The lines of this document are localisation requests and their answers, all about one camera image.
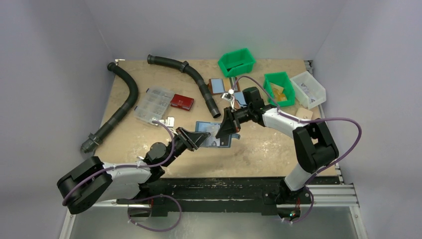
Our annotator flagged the dark grey card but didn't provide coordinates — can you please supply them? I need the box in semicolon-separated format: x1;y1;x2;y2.
219;135;232;148

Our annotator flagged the blue leather card holder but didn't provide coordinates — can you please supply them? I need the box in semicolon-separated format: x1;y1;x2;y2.
195;121;240;148

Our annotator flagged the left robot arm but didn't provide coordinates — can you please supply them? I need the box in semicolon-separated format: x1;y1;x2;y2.
57;127;211;214

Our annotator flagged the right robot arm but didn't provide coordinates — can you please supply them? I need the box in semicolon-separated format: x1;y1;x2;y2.
215;87;339;204

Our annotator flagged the pink open card holder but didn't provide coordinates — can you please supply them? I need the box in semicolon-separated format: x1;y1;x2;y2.
233;92;247;109

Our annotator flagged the red card case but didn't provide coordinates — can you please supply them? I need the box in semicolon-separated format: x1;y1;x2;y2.
170;94;194;111

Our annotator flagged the brown open card holder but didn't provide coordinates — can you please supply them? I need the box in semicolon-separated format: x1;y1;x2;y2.
208;77;240;95

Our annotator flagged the beige card holder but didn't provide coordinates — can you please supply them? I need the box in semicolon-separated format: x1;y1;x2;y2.
295;108;314;120

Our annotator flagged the green bin right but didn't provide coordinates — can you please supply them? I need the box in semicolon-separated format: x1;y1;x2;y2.
263;72;295;107

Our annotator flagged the green bin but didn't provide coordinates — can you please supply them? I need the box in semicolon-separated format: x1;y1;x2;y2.
263;72;295;107
217;48;256;78

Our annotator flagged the clear plastic screw box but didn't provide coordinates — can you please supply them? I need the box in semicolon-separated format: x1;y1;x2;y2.
134;87;175;125

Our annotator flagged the green bin rear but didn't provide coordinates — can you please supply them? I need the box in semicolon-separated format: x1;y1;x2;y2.
217;48;256;78

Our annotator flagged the white translucent bin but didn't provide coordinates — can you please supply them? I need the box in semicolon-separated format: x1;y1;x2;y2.
290;71;326;110

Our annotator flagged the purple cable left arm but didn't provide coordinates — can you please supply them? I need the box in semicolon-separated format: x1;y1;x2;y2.
62;120;183;232

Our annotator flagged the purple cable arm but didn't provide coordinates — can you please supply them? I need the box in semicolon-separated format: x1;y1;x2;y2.
62;120;183;232
230;75;363;225

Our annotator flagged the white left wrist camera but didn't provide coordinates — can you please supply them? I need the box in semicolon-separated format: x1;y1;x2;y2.
159;117;175;128

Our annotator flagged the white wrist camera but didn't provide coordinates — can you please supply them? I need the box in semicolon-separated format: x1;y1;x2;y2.
159;117;175;128
221;89;235;108

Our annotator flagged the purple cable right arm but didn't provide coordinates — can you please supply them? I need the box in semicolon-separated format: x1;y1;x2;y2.
230;75;363;225

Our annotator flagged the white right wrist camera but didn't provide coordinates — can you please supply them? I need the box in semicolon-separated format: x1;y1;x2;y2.
221;89;235;108

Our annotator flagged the black table front rail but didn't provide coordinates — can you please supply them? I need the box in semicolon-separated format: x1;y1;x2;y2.
115;176;340;217

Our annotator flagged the black corrugated hose centre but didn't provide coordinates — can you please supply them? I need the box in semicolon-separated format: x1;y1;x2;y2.
147;54;222;119

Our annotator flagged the black corrugated hose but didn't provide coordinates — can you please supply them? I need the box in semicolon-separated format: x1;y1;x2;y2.
147;54;222;119
80;62;139;154

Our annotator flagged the black corrugated hose left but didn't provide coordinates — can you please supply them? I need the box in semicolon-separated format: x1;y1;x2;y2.
80;62;139;154

